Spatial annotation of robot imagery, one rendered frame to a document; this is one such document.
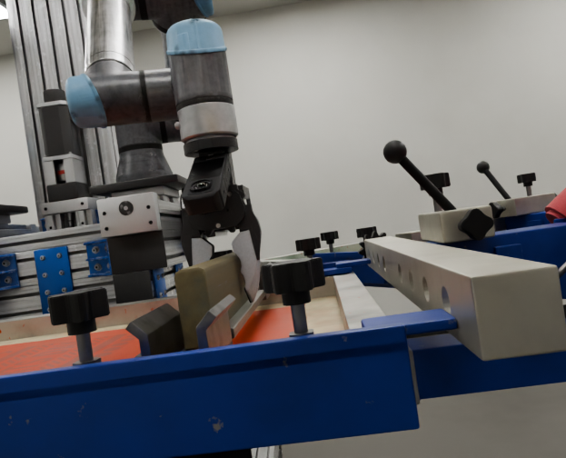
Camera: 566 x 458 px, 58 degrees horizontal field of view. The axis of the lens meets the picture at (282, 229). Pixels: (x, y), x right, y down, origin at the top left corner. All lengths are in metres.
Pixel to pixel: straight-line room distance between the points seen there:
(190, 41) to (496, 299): 0.50
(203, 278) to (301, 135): 4.06
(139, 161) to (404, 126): 3.44
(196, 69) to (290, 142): 3.85
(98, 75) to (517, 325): 0.64
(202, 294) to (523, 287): 0.28
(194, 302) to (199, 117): 0.26
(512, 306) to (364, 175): 4.18
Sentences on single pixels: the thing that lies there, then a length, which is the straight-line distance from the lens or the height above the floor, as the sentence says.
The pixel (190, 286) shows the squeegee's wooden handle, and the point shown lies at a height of 1.04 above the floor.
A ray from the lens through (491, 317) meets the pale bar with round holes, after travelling 0.32.
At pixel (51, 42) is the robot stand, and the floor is 1.73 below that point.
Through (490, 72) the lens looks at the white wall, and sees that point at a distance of 4.85.
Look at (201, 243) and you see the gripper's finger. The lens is 0.66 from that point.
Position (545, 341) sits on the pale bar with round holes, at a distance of 0.34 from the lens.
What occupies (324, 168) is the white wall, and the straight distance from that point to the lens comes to 4.47.
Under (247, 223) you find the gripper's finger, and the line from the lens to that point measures 0.64.
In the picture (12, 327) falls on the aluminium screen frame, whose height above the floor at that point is 0.98.
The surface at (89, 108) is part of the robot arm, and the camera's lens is 0.78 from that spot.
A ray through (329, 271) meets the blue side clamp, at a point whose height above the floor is 1.00.
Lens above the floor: 1.08
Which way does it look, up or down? level
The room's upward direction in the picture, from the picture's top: 8 degrees counter-clockwise
